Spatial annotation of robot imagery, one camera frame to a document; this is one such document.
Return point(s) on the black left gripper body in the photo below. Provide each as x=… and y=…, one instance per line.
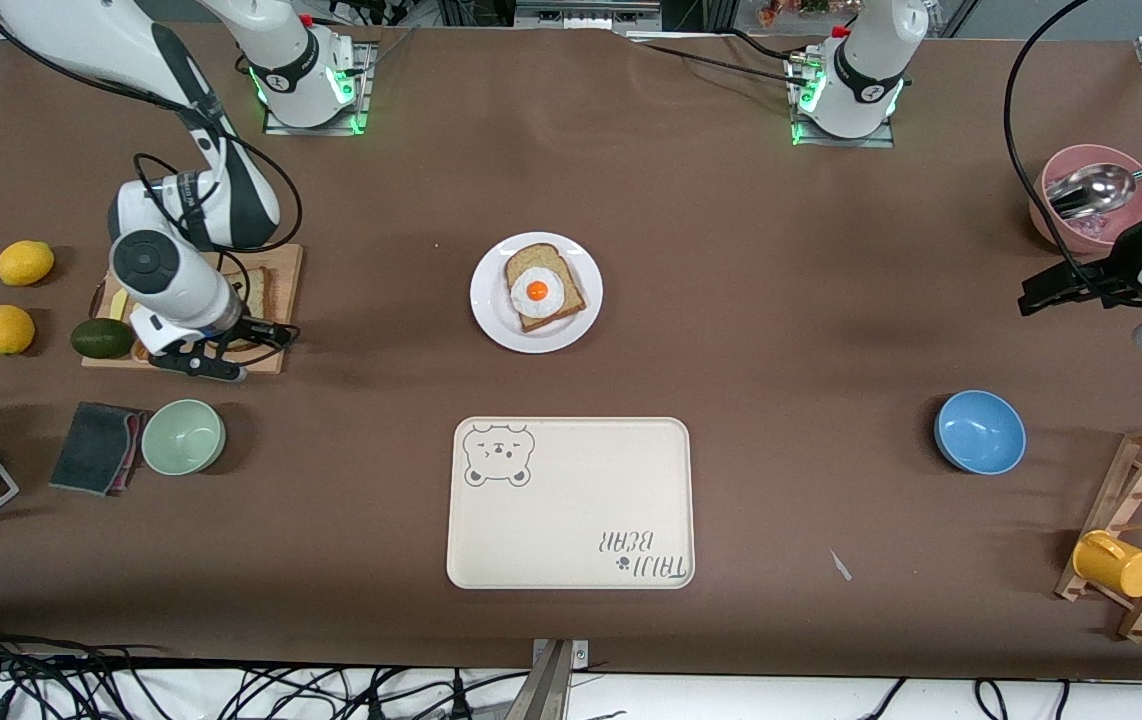
x=1120, y=262

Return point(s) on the wholegrain bread slice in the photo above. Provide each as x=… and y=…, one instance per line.
x=251, y=285

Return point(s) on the round white plate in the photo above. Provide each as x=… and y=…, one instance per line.
x=491, y=320

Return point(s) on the toasted bread slice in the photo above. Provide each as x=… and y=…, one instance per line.
x=523, y=258

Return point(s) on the toy fried egg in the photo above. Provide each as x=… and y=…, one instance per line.
x=537, y=291

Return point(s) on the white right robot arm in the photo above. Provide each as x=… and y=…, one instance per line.
x=81, y=40

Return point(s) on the bamboo cutting board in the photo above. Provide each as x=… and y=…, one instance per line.
x=281, y=265

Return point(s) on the silver metal scoop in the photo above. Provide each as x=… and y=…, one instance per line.
x=1091, y=190

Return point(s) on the yellow plastic knife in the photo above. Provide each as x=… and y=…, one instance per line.
x=117, y=303

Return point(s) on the mint green bowl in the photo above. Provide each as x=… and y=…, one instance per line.
x=183, y=437

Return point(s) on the dark green avocado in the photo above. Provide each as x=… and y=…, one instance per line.
x=102, y=338

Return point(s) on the pink bowl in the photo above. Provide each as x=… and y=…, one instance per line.
x=1056, y=160

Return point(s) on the blue bowl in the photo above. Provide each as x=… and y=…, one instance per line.
x=980, y=432

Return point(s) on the folded grey cloth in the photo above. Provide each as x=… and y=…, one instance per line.
x=91, y=448

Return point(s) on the yellow lemon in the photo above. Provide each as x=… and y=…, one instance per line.
x=7, y=330
x=25, y=263

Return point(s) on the yellow plastic cup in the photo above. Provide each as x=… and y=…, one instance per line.
x=1116, y=565

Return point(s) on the small white paper scrap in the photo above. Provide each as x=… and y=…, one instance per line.
x=840, y=565

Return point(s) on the cream bear print tray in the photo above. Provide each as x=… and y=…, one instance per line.
x=571, y=520

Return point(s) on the colourful toy pile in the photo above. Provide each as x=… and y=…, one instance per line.
x=791, y=10

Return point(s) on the grey metal box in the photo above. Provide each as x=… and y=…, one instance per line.
x=586, y=12

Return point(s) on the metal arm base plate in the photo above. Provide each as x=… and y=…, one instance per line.
x=363, y=110
x=881, y=140

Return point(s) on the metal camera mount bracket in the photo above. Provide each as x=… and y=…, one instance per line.
x=556, y=680

